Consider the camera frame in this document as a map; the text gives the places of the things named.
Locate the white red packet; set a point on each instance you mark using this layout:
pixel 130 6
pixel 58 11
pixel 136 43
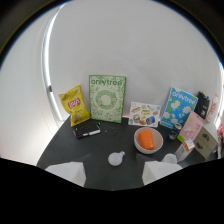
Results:
pixel 212 108

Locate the small dark can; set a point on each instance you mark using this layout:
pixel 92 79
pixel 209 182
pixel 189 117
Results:
pixel 177 126

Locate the beige drawer box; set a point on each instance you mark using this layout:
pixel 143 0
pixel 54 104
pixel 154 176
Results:
pixel 206 140

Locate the green onlytree box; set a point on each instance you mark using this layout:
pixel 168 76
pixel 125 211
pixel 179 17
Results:
pixel 107 98

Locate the small dark jar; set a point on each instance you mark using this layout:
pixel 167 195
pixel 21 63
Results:
pixel 172 134

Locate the yellow chips bag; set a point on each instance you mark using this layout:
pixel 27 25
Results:
pixel 75 106

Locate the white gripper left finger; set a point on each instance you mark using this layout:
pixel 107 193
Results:
pixel 68 170

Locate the white cup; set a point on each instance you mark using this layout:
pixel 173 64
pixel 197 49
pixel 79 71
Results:
pixel 170 158

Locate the white light bulb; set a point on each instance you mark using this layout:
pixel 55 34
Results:
pixel 116 158

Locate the blue onlytree box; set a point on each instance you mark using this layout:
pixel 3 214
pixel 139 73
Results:
pixel 177 107

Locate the pink box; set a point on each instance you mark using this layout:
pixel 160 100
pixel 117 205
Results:
pixel 190 127

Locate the black bag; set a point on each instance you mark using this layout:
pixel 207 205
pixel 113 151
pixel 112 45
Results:
pixel 202 104

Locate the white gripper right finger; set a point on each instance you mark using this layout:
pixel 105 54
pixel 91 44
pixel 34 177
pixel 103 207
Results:
pixel 156 170

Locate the white food picture card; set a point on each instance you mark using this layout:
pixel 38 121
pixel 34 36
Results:
pixel 144 114

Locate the small white orange box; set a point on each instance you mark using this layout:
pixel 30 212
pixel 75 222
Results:
pixel 184 149

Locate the beige bowl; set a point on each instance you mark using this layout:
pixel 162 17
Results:
pixel 148 140

